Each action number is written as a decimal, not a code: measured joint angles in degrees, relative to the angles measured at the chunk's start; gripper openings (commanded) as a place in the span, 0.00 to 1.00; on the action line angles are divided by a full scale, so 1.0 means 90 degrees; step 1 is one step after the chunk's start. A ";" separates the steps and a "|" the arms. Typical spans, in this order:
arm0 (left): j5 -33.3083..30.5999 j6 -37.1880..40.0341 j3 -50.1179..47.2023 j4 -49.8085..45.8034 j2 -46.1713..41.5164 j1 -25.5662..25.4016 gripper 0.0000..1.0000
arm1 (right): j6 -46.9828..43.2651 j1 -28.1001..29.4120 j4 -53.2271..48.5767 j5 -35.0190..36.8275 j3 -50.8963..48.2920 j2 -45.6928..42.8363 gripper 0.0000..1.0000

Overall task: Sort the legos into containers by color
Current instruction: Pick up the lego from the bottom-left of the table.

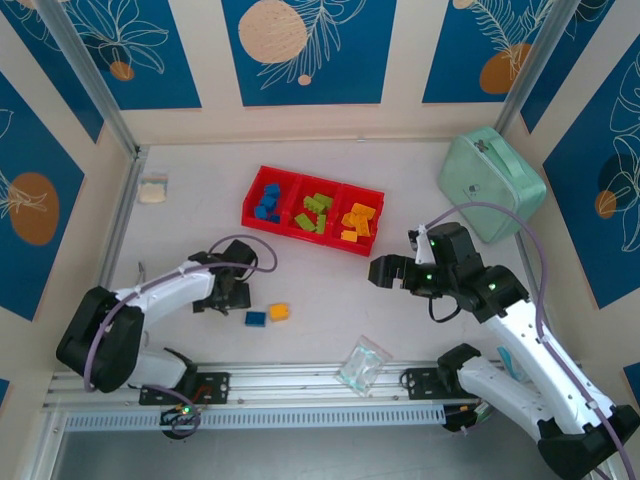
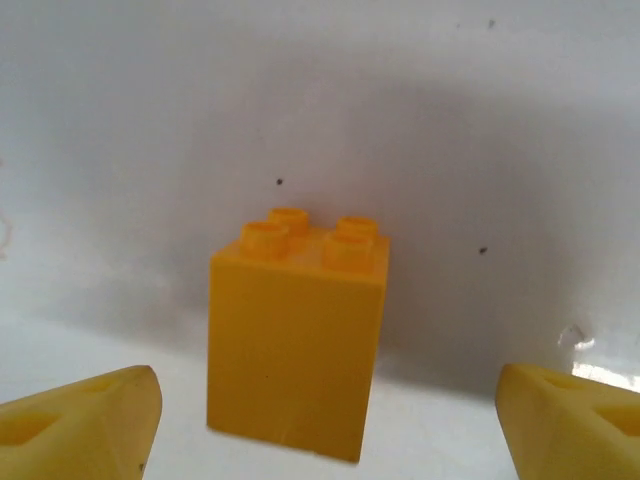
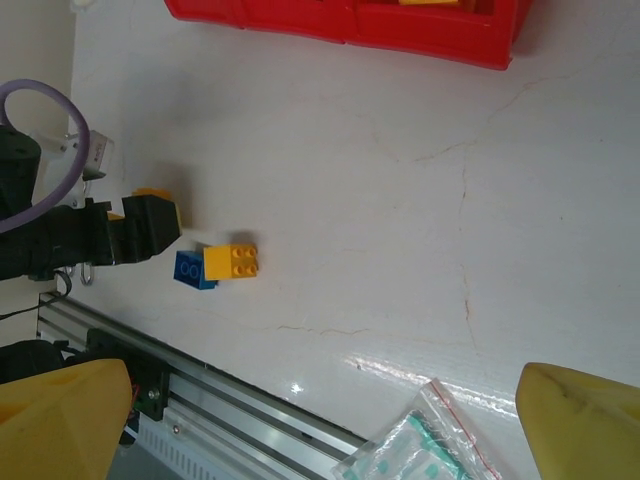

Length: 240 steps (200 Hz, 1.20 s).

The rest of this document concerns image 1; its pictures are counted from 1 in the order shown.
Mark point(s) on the base connector board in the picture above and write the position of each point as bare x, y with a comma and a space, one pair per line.
182, 412
462, 422

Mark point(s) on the red three-compartment tray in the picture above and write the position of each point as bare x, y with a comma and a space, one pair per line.
288, 210

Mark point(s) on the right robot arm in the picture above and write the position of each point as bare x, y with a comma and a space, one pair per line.
530, 360

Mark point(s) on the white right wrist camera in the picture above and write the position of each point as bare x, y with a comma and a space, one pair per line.
422, 247

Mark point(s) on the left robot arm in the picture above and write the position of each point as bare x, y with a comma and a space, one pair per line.
165, 290

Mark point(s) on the blue floral wall poster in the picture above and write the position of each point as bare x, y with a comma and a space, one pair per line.
450, 60
565, 65
150, 75
590, 225
350, 75
67, 92
30, 150

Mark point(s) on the clear plastic zip bag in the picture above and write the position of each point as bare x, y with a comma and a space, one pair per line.
362, 370

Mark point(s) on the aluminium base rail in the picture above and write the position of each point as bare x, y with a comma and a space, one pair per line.
300, 382

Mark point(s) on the mint green zip bag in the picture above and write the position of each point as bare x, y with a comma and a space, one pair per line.
490, 170

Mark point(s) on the small bag with beige contents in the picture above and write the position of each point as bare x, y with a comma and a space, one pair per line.
153, 192

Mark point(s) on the aluminium frame post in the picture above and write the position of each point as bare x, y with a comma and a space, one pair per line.
89, 70
530, 70

